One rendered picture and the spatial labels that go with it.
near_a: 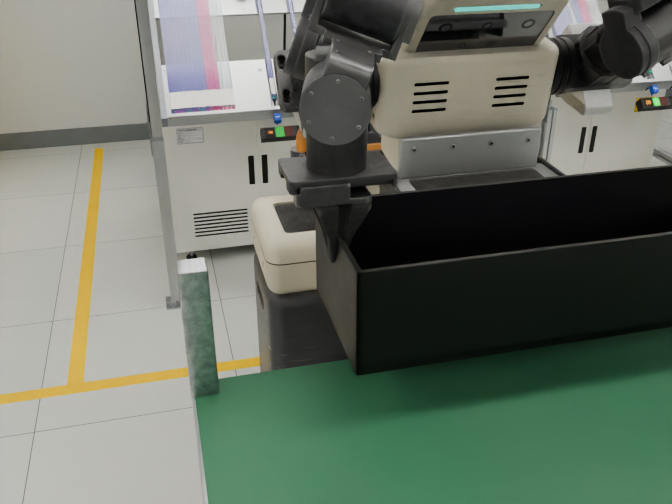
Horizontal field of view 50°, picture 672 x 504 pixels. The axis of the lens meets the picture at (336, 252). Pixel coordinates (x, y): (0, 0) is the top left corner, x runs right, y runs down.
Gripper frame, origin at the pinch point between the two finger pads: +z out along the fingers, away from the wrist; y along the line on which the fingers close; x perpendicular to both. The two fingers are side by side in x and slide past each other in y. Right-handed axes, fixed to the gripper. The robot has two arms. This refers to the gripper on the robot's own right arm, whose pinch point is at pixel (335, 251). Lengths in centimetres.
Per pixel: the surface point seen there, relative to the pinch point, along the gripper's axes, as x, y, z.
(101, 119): 372, -47, 91
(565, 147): 207, 155, 69
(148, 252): 223, -25, 107
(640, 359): -5.3, 34.4, 15.1
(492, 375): -3.9, 16.8, 15.3
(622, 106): 207, 180, 52
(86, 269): 214, -50, 107
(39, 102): 372, -79, 79
